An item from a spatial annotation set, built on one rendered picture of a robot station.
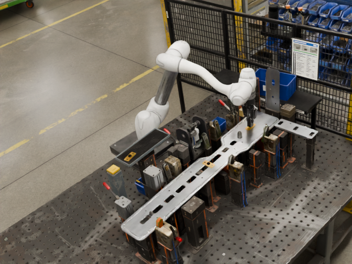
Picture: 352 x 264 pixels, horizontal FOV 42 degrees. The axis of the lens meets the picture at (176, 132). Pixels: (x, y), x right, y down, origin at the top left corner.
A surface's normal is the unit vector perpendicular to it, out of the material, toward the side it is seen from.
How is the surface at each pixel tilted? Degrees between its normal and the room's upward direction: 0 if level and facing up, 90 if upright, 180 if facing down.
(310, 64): 90
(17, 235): 0
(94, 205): 0
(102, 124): 0
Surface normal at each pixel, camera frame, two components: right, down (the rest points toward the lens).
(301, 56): -0.67, 0.52
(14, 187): -0.14, -0.80
